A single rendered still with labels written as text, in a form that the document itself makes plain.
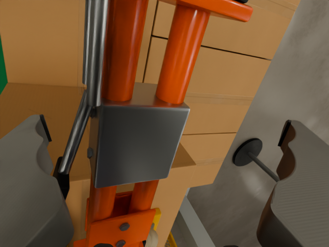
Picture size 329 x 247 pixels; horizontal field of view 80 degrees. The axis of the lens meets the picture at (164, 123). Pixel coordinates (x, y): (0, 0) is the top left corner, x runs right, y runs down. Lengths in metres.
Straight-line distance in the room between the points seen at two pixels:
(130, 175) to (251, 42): 0.85
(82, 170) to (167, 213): 0.25
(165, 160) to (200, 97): 0.73
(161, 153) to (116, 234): 0.10
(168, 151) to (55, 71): 0.57
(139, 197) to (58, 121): 0.35
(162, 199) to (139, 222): 0.26
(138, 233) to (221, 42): 0.73
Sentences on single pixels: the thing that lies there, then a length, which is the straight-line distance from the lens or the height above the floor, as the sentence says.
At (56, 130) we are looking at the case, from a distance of 0.48.
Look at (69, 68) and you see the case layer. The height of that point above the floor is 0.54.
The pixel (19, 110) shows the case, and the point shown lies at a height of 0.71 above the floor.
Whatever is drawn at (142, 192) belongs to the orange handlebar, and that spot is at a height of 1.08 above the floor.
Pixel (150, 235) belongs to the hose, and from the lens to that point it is 0.43.
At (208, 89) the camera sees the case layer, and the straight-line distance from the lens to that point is 0.89.
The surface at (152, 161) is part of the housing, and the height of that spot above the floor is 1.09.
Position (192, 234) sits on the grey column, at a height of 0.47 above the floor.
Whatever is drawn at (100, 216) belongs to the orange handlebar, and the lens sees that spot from 0.20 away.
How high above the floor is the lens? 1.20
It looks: 50 degrees down
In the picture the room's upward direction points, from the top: 144 degrees clockwise
